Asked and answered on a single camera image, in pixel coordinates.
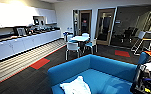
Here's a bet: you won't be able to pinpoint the black microwave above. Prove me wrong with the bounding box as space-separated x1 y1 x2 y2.
13 25 28 37

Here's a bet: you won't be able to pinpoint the blue sofa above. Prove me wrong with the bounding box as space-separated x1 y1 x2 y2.
46 51 151 94

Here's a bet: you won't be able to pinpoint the narrow wooden framed door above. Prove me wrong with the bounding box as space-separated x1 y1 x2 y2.
77 8 93 37

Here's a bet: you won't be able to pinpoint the wide wooden framed door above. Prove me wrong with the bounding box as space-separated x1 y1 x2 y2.
94 6 117 46

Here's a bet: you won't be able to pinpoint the white chair teal seat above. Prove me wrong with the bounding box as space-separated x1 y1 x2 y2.
82 37 99 55

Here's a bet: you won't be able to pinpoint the white kitchen counter cabinets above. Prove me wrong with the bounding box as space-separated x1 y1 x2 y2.
0 28 62 65

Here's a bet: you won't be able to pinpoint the black wall appliance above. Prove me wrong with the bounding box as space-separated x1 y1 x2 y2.
32 15 46 27

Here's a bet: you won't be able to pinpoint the white dining table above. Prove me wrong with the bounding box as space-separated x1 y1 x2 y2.
70 35 91 48

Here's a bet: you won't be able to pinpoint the black cart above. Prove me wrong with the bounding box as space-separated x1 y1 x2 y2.
129 63 151 94

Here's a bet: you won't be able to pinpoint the white wall cabinets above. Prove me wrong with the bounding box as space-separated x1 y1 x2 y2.
0 1 58 30

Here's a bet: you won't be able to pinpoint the white shirt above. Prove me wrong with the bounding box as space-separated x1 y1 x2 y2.
59 75 93 94

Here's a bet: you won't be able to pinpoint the white high stool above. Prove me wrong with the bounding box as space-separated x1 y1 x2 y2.
130 30 147 56

